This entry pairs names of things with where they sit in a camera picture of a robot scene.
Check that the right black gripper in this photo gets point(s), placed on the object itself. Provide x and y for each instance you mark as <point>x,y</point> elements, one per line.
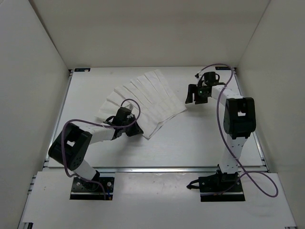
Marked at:
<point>191,89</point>

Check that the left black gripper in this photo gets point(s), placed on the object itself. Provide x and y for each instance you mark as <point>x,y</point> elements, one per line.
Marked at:
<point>136,130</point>

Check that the white pleated skirt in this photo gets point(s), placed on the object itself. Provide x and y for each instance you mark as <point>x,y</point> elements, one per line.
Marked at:
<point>157,102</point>

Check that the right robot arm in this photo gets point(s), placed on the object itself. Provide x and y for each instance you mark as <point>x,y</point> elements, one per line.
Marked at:
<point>238,124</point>

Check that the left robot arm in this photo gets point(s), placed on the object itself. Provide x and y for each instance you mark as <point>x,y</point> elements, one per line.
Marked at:
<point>71,145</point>

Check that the right blue corner label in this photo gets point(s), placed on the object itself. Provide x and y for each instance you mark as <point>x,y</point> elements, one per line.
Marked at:
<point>222,68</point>

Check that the blue corner label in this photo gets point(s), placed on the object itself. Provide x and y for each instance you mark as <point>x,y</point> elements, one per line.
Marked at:
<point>82,69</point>
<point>222,68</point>

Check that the left blue corner label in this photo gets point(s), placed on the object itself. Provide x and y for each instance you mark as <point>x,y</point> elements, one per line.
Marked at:
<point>82,69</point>

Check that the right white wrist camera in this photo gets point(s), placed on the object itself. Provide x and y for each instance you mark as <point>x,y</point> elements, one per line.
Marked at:
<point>199,77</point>

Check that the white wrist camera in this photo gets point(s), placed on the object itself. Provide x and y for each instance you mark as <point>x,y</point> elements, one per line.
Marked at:
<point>199,77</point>
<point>129,106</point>

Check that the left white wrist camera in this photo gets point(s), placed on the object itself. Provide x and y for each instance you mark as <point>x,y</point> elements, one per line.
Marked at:
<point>129,106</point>

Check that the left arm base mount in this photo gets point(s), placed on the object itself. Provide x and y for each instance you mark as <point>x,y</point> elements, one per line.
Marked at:
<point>81,190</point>

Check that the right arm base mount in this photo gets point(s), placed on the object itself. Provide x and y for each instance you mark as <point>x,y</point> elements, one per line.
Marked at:
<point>219,187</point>

